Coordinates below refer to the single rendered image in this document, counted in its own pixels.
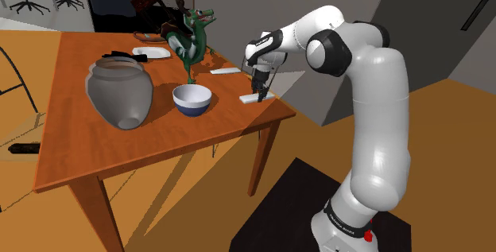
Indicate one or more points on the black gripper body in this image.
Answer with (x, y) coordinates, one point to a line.
(259, 78)

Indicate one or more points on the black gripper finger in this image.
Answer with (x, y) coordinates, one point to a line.
(262, 94)

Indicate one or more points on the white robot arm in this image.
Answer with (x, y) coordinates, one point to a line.
(378, 100)

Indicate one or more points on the white flat bar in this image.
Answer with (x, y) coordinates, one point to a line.
(248, 98)
(225, 71)

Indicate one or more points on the white and blue bowl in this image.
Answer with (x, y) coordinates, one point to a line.
(192, 99)

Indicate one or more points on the green dragon figure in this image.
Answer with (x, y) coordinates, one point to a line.
(192, 42)

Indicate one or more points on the white rectangular plate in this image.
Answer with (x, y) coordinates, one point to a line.
(151, 52)

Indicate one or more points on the brown shallow dish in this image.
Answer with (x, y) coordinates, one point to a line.
(149, 38)

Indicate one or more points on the black robot stand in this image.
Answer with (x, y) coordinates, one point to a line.
(283, 212)

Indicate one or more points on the dark brown wooden chair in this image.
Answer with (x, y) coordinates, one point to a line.
(149, 5)

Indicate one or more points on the black flat utensil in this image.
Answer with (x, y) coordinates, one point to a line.
(126, 55)

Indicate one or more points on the grey round vase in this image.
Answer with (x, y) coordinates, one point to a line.
(119, 94)

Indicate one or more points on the orange wooden table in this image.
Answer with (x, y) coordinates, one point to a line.
(81, 142)

